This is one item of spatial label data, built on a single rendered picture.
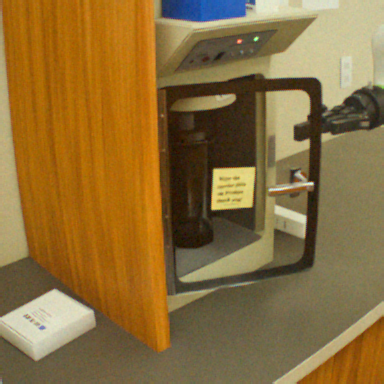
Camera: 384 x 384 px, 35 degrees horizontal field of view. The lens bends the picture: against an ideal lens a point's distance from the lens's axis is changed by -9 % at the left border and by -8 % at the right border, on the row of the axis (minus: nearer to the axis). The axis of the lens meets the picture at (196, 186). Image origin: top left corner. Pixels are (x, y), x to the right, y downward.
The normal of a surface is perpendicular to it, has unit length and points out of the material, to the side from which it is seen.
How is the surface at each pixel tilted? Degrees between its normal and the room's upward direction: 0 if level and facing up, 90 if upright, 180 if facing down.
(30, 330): 0
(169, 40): 90
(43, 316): 0
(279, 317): 0
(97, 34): 90
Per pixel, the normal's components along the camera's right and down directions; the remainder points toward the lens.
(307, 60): 0.67, 0.28
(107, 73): -0.74, 0.29
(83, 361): -0.03, -0.92
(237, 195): 0.26, 0.37
